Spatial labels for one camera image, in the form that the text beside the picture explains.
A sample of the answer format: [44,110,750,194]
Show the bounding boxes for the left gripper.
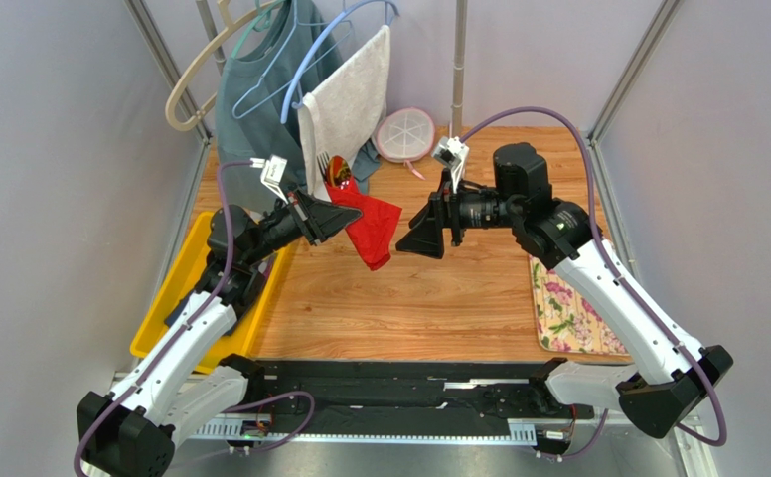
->
[243,184,362,267]

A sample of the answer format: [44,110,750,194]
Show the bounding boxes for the gold spoon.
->
[326,156,353,190]

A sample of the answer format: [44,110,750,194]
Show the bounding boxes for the red paper napkin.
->
[326,181,402,271]

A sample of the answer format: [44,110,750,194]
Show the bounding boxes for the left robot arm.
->
[73,189,363,476]

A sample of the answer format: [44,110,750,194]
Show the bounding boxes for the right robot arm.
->
[396,138,733,438]

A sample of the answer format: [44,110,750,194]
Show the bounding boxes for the pink white mesh bag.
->
[373,107,435,180]

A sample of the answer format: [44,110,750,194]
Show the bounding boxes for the white towel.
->
[298,25,391,200]

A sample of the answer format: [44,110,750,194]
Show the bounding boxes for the yellow plastic bin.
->
[130,212,297,374]

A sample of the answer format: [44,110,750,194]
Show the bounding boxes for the floral tray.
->
[529,256,629,358]

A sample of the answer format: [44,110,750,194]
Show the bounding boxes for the navy blue cloth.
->
[164,291,194,328]

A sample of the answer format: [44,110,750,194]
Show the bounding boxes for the beige hanger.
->
[164,1,255,132]

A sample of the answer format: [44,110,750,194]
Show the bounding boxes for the left metal rack pole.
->
[195,0,226,74]

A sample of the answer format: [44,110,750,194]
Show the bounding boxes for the metal rack pole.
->
[195,0,226,74]
[448,0,469,137]

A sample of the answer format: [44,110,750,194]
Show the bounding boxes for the green hanger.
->
[231,0,289,58]

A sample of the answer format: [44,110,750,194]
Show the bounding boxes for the blue hanger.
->
[231,0,400,125]

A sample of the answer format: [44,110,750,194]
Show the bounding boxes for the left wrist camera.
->
[250,155,287,203]

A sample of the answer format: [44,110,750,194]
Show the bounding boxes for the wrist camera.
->
[250,155,287,203]
[432,136,470,192]

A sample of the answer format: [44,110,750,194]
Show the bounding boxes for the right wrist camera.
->
[432,136,470,192]

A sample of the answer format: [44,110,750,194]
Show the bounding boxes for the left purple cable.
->
[73,158,317,477]

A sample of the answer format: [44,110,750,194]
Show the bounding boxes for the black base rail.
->
[221,356,596,438]

